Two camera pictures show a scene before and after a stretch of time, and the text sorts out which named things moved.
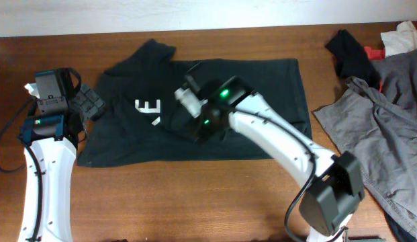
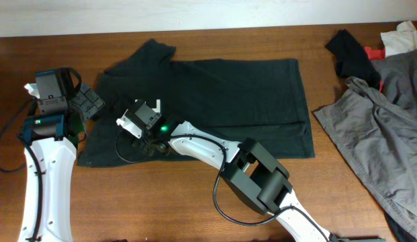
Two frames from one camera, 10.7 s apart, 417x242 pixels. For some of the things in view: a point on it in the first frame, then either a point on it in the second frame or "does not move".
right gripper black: [196, 129] → [146, 147]
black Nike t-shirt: [142, 123] does not move
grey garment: [384, 128] does not move
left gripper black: [88, 101] does not move
